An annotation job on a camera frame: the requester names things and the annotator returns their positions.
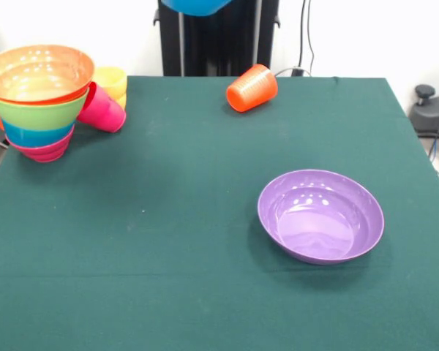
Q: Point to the orange cup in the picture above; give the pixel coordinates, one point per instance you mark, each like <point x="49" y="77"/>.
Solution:
<point x="252" y="89"/>

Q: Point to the purple bowl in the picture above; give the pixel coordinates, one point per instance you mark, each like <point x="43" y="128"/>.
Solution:
<point x="314" y="219"/>

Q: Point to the pink cup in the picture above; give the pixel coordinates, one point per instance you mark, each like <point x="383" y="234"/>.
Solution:
<point x="104" y="109"/>

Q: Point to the yellow cup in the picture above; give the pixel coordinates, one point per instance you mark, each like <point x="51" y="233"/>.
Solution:
<point x="113" y="80"/>

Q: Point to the large blue bowl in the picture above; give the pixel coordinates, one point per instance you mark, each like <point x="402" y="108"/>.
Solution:
<point x="195" y="6"/>

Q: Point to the pink bowl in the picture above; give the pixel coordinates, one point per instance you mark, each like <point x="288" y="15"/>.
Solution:
<point x="45" y="153"/>

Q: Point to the small blue bowl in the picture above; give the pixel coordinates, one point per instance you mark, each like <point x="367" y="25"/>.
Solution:
<point x="36" y="138"/>

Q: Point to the green bowl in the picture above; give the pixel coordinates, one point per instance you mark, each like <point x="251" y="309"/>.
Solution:
<point x="36" y="115"/>

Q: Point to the large orange bowl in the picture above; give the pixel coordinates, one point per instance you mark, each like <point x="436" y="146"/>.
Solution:
<point x="40" y="73"/>

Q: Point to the dark green tablecloth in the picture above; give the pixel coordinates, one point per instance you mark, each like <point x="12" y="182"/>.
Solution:
<point x="351" y="292"/>

